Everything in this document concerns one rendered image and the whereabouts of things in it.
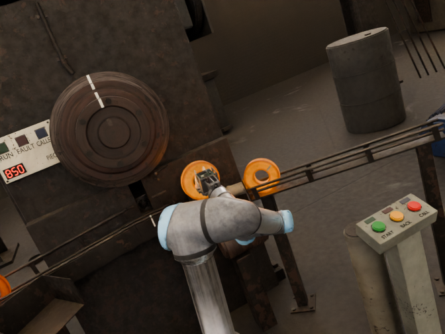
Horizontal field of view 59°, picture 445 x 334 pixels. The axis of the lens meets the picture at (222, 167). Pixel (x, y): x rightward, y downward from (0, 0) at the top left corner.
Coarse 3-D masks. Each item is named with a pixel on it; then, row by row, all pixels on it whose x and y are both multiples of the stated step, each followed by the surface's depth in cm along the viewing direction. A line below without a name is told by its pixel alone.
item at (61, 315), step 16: (32, 288) 149; (48, 288) 154; (64, 288) 146; (16, 304) 144; (32, 304) 148; (48, 304) 153; (64, 304) 148; (80, 304) 144; (0, 320) 139; (16, 320) 143; (32, 320) 147; (48, 320) 143; (64, 320) 139
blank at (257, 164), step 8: (256, 160) 170; (264, 160) 169; (248, 168) 172; (256, 168) 171; (264, 168) 170; (272, 168) 169; (248, 176) 173; (272, 176) 171; (248, 184) 175; (256, 184) 174; (272, 184) 172; (264, 192) 175
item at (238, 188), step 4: (236, 184) 177; (240, 184) 176; (228, 188) 178; (232, 188) 177; (236, 188) 176; (240, 188) 175; (244, 188) 174; (232, 192) 177; (236, 192) 176; (240, 192) 176; (244, 192) 176
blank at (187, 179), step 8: (200, 160) 158; (192, 168) 155; (200, 168) 156; (208, 168) 158; (216, 168) 159; (184, 176) 155; (192, 176) 156; (184, 184) 155; (192, 184) 156; (192, 192) 157
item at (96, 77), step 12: (96, 72) 155; (108, 72) 156; (120, 72) 158; (72, 84) 152; (84, 84) 154; (132, 84) 160; (144, 84) 162; (60, 96) 152; (156, 96) 164; (60, 108) 152; (156, 108) 165; (168, 132) 169; (60, 144) 155; (60, 156) 156; (156, 156) 169; (72, 168) 158; (144, 168) 168; (84, 180) 160; (96, 180) 162; (108, 180) 164; (120, 180) 165; (132, 180) 167
